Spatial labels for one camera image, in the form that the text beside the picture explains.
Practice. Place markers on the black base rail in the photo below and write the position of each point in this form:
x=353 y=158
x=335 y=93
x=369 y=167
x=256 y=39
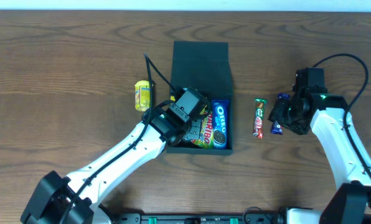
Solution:
x=253 y=217

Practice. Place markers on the blue Oreo cookie pack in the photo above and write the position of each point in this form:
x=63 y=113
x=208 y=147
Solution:
x=220 y=123

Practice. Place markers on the Haribo gummy candy bag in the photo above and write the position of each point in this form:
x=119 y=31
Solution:
x=206 y=136

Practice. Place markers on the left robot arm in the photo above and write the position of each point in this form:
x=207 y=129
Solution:
x=76 y=198

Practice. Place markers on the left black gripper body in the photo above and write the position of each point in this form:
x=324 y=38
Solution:
x=193 y=129

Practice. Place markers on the dark green box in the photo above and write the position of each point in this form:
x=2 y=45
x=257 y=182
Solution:
x=204 y=66

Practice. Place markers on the purple Dairy Milk bar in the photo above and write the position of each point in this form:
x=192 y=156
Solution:
x=276 y=128

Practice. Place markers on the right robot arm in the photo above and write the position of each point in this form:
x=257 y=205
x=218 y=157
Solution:
x=326 y=117

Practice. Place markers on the yellow candy canister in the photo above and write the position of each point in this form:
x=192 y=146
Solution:
x=142 y=95

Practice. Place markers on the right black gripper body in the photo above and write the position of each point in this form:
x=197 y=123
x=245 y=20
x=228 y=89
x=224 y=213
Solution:
x=281 y=112

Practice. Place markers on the red green KitKat bar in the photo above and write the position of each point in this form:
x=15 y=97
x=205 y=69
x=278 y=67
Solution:
x=259 y=115

